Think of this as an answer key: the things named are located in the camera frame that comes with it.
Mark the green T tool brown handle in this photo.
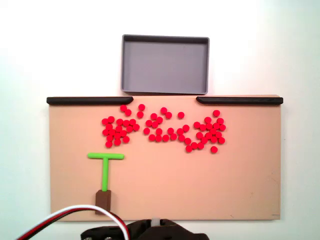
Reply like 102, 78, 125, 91
87, 152, 125, 216

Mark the beige flat board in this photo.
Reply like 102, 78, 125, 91
47, 94, 283, 222

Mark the grey rectangular tray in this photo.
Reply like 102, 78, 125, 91
120, 34, 210, 95

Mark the red white black servo cable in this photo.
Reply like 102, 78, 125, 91
15, 204, 131, 240

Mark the black edge rail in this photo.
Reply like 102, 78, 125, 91
195, 96, 284, 106
46, 96, 134, 106

